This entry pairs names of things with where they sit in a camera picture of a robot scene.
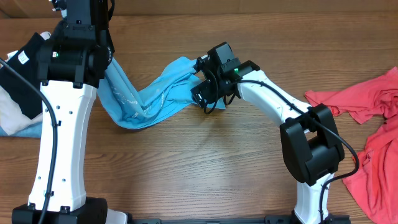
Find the light blue t-shirt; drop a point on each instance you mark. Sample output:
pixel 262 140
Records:
pixel 166 95

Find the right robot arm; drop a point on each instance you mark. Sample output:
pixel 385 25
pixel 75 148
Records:
pixel 311 146

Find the folded blue jeans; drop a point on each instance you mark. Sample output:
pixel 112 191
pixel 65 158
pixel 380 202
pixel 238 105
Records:
pixel 33 131

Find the folded beige garment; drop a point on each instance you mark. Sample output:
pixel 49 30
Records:
pixel 12 119

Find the folded black shirt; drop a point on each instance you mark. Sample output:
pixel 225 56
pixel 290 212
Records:
pixel 24 62

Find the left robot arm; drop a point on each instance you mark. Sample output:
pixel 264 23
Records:
pixel 70 65

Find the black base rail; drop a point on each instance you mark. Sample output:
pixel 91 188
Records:
pixel 211 221

